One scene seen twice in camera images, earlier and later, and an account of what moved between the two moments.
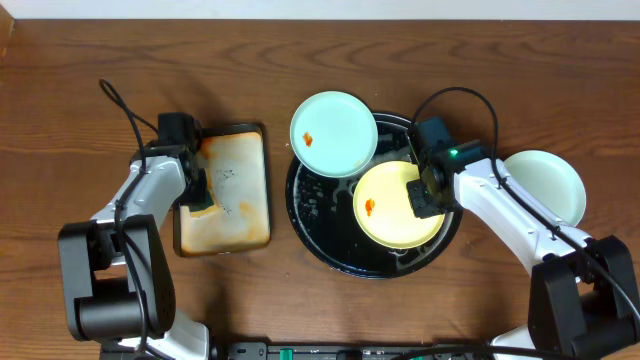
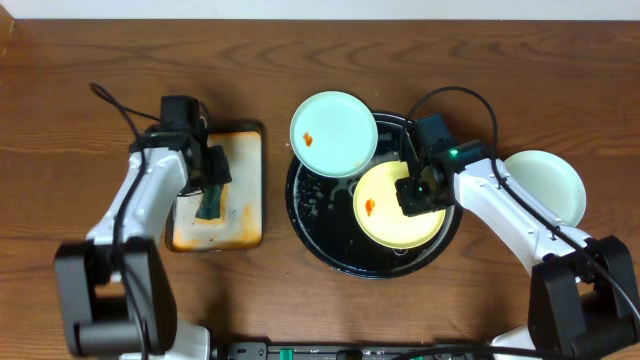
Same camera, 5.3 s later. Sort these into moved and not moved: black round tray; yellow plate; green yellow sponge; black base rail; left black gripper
Moved: left black gripper; green yellow sponge
Not moved: black round tray; black base rail; yellow plate
